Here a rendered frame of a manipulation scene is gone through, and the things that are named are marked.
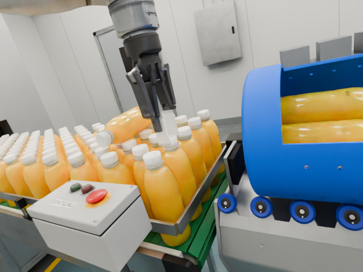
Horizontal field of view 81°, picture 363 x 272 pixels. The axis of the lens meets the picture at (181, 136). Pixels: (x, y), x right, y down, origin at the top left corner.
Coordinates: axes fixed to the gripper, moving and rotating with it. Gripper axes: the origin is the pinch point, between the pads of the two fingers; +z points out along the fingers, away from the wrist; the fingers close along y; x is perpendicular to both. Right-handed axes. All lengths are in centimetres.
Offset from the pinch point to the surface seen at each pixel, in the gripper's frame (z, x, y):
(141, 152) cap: 3.8, 5.1, -5.0
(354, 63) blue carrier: -4.4, -37.7, 17.0
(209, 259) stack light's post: 101, 26, 43
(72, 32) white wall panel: -124, 361, 287
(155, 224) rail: 17.7, 1.2, -12.1
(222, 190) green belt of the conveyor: 25.4, -5.5, 11.8
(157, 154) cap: 3.0, -1.6, -7.8
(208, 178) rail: 17.7, -4.5, 6.3
